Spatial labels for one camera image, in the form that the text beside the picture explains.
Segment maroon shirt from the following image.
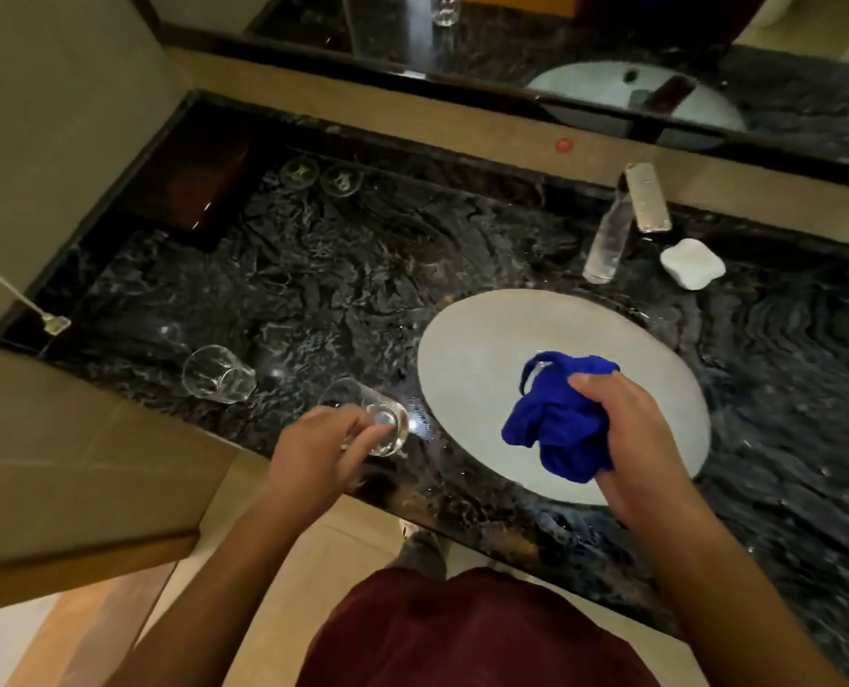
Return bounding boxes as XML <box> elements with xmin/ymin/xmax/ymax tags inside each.
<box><xmin>296</xmin><ymin>567</ymin><xmax>662</xmax><ymax>687</ymax></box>

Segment chrome faucet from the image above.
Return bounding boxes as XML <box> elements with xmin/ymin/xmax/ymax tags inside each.
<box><xmin>618</xmin><ymin>161</ymin><xmax>673</xmax><ymax>235</ymax></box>

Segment clear drinking glass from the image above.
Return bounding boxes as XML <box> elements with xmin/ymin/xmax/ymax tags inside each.
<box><xmin>181</xmin><ymin>344</ymin><xmax>257</xmax><ymax>405</ymax></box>
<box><xmin>317</xmin><ymin>377</ymin><xmax>413</xmax><ymax>458</ymax></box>

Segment white soap dish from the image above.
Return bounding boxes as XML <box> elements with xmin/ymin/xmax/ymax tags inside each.
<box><xmin>658</xmin><ymin>238</ymin><xmax>726</xmax><ymax>291</ymax></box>

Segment upturned clear glass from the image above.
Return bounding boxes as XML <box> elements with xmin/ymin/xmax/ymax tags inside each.
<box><xmin>320</xmin><ymin>163</ymin><xmax>364</xmax><ymax>199</ymax></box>
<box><xmin>279</xmin><ymin>156</ymin><xmax>321</xmax><ymax>191</ymax></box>

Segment person's grey shoe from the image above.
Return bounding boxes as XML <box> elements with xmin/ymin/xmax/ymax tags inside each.
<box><xmin>389</xmin><ymin>520</ymin><xmax>451</xmax><ymax>582</ymax></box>

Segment person's left forearm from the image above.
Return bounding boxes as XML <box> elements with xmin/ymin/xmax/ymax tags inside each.
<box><xmin>106</xmin><ymin>482</ymin><xmax>341</xmax><ymax>687</ymax></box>

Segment white oval sink basin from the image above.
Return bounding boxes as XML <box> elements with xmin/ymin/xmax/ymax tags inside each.
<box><xmin>416</xmin><ymin>289</ymin><xmax>712</xmax><ymax>507</ymax></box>

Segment person's left hand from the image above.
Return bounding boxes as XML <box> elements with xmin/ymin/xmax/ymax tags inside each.
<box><xmin>269</xmin><ymin>405</ymin><xmax>395</xmax><ymax>510</ymax></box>

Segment white cable with plug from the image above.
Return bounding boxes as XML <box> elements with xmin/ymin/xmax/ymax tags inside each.
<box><xmin>0</xmin><ymin>257</ymin><xmax>72</xmax><ymax>337</ymax></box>

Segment person's right forearm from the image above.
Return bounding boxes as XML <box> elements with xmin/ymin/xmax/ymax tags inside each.
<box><xmin>619</xmin><ymin>493</ymin><xmax>849</xmax><ymax>687</ymax></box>

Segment wall mirror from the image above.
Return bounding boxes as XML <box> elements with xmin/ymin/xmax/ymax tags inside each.
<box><xmin>125</xmin><ymin>0</ymin><xmax>849</xmax><ymax>194</ymax></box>

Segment person's right hand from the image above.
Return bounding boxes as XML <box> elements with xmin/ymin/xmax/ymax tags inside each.
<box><xmin>568</xmin><ymin>372</ymin><xmax>696</xmax><ymax>529</ymax></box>

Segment dark brown tray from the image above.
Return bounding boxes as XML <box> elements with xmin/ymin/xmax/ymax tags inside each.
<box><xmin>120</xmin><ymin>125</ymin><xmax>257</xmax><ymax>252</ymax></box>

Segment blue cleaning cloth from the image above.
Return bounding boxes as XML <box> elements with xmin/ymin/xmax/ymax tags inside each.
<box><xmin>501</xmin><ymin>351</ymin><xmax>621</xmax><ymax>485</ymax></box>

